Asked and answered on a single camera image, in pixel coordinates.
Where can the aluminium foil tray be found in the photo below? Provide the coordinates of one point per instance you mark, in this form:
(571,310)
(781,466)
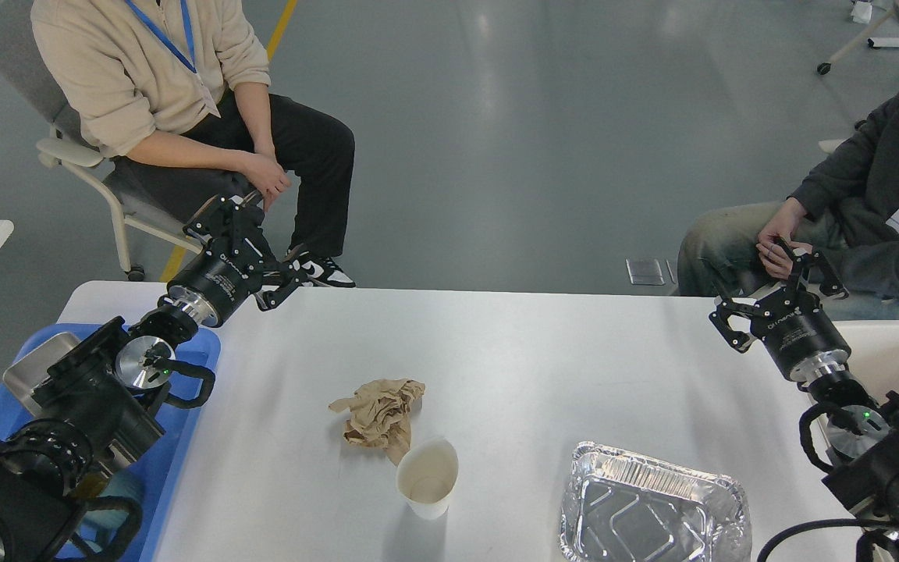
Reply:
(619,505)

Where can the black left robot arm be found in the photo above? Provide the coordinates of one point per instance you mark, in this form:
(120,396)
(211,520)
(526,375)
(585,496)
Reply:
(94,401)

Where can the crumpled brown paper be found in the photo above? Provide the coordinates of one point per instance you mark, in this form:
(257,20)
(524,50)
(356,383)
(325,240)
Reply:
(380,415)

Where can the stainless steel rectangular tin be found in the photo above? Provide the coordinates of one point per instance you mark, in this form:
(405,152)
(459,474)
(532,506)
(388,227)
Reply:
(31,368)

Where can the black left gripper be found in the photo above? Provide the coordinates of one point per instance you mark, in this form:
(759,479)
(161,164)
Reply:
(231,266)

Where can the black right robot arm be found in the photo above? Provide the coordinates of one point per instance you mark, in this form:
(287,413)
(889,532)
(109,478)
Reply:
(867,487)

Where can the white paper cup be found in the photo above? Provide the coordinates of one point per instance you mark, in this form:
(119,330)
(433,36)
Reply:
(426,477)

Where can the person in beige sweater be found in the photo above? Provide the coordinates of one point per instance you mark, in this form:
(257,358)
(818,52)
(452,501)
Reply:
(177,95)

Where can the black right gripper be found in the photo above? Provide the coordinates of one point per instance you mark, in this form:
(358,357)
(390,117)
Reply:
(797,336)

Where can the blue plastic tray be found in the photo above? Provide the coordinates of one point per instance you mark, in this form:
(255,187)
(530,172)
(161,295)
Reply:
(158,470)

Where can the person in dark hoodie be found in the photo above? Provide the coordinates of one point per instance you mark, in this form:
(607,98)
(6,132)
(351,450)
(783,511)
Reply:
(846,209)

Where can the metal floor socket plate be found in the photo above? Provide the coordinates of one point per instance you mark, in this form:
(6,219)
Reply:
(650,272)

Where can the teal mug yellow inside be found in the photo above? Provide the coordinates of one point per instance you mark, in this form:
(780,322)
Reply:
(110,492)

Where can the grey office chair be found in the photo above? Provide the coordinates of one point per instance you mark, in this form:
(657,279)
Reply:
(129,206)

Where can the white chair base background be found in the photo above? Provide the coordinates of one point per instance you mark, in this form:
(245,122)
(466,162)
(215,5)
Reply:
(871,31)

